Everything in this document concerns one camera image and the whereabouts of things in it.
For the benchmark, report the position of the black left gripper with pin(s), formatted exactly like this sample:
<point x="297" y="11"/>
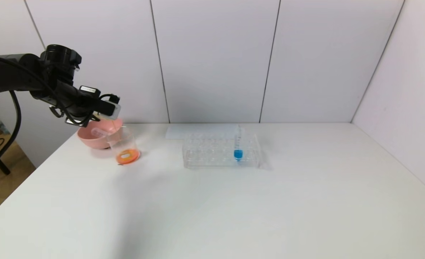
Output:
<point x="76" y="104"/>

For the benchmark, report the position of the yellow pigment test tube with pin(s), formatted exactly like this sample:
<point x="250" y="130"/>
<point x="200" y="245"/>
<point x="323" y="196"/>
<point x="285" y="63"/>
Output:
<point x="102" y="117"/>

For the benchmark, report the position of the red pigment test tube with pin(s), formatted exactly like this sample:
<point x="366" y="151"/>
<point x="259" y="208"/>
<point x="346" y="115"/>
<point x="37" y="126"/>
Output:
<point x="99" y="132"/>

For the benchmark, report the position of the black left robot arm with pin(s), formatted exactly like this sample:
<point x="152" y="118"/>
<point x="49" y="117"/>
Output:
<point x="14" y="75"/>

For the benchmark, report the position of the clear plastic beaker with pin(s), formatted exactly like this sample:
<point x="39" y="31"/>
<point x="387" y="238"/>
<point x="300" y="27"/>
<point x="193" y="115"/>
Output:
<point x="127" y="156"/>

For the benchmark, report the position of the clear acrylic test tube rack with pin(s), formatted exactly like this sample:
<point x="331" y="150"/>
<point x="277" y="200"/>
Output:
<point x="212" y="162"/>

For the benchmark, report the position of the blue pigment test tube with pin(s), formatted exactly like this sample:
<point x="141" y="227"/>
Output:
<point x="238" y="154"/>

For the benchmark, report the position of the pink plastic bowl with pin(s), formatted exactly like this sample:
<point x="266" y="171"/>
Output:
<point x="99" y="142"/>

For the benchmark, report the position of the white paper sheet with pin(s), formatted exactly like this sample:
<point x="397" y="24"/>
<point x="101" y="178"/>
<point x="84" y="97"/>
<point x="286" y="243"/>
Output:
<point x="183" y="131"/>

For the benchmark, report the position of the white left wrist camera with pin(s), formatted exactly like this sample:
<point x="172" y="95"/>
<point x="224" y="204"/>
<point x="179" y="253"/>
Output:
<point x="116" y="111"/>

